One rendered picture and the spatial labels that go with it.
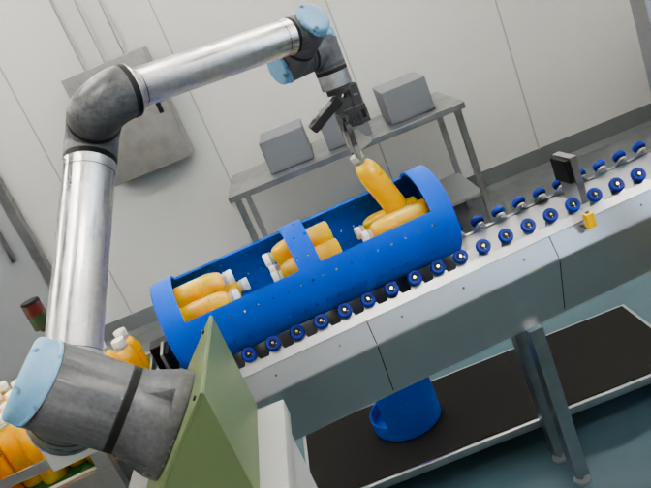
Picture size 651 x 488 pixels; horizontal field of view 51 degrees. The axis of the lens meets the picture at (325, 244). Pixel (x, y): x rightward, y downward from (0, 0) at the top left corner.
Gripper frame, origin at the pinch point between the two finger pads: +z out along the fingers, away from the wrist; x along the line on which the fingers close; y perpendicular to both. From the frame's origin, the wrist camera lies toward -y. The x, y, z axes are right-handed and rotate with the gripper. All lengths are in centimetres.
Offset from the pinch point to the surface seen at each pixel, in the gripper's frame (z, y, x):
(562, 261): 51, 45, -15
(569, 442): 115, 32, -11
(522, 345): 83, 31, 3
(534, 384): 99, 31, 3
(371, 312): 41.3, -13.9, -12.4
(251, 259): 19.1, -39.6, 11.1
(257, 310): 25, -43, -15
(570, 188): 36, 60, -1
